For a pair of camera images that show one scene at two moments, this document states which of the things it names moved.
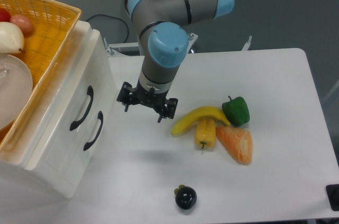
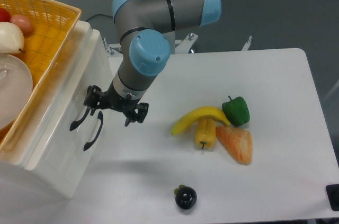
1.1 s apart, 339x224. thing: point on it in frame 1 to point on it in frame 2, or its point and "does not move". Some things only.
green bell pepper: (237, 110) does not move
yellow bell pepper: (205, 132) does not move
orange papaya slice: (238, 142) does not move
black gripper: (128, 95) to (110, 99)
